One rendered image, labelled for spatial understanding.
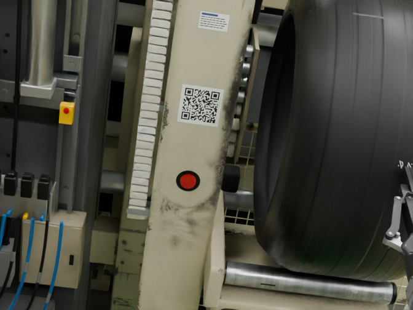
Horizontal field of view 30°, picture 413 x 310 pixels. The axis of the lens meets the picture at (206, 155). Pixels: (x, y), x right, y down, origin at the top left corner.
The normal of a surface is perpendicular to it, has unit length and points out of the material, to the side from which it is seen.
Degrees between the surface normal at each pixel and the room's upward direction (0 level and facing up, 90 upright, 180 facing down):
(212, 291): 90
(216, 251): 0
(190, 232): 90
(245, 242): 0
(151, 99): 90
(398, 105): 56
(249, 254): 0
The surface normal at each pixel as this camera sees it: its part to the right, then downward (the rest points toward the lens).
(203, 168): -0.01, 0.48
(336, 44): -0.15, -0.40
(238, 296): 0.15, -0.87
